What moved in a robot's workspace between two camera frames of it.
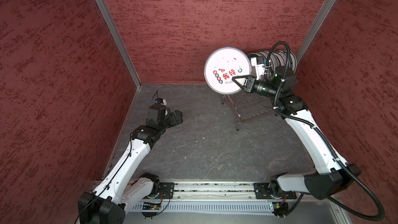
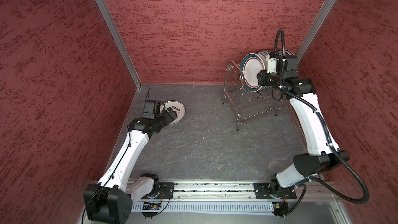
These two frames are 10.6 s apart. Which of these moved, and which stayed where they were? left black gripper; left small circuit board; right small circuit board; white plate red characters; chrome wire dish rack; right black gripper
Moved: white plate red characters; right black gripper
Stayed: right small circuit board; left black gripper; chrome wire dish rack; left small circuit board
